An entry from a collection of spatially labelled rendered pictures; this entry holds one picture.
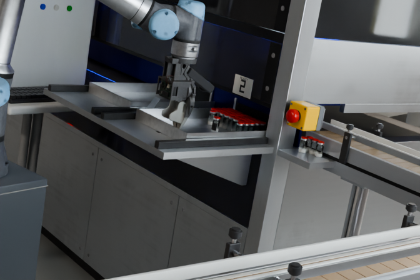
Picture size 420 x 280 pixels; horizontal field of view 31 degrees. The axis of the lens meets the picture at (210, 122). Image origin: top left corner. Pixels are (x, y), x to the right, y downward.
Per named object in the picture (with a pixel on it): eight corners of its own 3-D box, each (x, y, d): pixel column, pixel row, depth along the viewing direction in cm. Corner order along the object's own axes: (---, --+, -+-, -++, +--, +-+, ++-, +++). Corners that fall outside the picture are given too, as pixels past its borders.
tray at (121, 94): (169, 92, 276) (170, 83, 275) (213, 111, 256) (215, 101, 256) (88, 92, 254) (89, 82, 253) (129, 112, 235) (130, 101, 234)
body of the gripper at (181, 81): (154, 95, 209) (160, 53, 206) (179, 95, 214) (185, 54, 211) (170, 103, 203) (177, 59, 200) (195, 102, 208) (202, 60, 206)
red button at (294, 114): (292, 120, 217) (294, 107, 216) (302, 124, 214) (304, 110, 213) (282, 120, 214) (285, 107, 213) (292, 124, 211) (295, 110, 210)
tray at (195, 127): (222, 118, 248) (223, 108, 248) (274, 141, 229) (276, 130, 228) (135, 119, 227) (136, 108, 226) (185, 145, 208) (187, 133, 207)
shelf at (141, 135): (160, 94, 280) (161, 89, 279) (291, 152, 228) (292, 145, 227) (42, 93, 249) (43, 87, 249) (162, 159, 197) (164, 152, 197)
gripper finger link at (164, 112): (156, 128, 211) (161, 96, 209) (173, 127, 215) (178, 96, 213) (162, 131, 209) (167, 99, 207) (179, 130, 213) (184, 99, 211)
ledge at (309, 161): (310, 153, 230) (311, 147, 230) (341, 167, 221) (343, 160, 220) (277, 155, 221) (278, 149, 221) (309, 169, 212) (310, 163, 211)
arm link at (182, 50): (189, 39, 210) (207, 45, 204) (186, 55, 212) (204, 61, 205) (167, 37, 206) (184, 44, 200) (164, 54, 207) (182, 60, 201)
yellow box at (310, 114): (302, 124, 222) (307, 100, 221) (320, 130, 217) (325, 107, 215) (284, 124, 217) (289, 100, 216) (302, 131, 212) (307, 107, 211)
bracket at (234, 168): (240, 182, 234) (247, 142, 231) (246, 185, 232) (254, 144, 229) (150, 189, 213) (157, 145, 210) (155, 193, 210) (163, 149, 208)
